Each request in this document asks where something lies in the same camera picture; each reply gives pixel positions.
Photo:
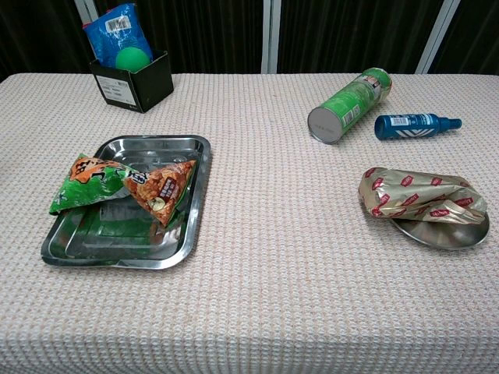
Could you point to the gold red snack package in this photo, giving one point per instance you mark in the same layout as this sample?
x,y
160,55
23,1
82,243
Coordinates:
x,y
409,191

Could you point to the green orange snack bag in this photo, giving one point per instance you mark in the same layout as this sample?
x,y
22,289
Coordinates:
x,y
89,187

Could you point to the beige woven tablecloth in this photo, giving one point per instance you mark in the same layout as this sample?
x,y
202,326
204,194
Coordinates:
x,y
273,272

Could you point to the rectangular steel tray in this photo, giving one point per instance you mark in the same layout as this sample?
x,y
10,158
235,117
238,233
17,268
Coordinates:
x,y
175,249

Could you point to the green chip canister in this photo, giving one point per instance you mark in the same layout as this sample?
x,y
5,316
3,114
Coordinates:
x,y
347,105

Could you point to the black open box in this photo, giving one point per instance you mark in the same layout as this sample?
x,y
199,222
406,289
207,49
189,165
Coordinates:
x,y
152,85

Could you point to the blue spray bottle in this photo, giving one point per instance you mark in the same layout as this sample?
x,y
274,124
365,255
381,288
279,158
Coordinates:
x,y
409,126

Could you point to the green ball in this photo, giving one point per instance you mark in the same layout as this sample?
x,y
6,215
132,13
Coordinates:
x,y
132,60

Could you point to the dark curtain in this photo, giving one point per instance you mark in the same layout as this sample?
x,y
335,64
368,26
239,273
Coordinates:
x,y
351,31

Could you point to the blue plastic package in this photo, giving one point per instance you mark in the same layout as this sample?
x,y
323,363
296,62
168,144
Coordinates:
x,y
109,39

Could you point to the round steel plate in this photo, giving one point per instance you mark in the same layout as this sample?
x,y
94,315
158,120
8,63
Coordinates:
x,y
448,235

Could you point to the upright white post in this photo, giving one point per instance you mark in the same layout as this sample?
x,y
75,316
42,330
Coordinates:
x,y
271,35

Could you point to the wide slanted white post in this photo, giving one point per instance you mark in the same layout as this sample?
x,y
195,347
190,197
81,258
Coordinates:
x,y
436,39

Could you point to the thin slanted white post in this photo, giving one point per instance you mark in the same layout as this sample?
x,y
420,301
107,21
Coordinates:
x,y
86,9

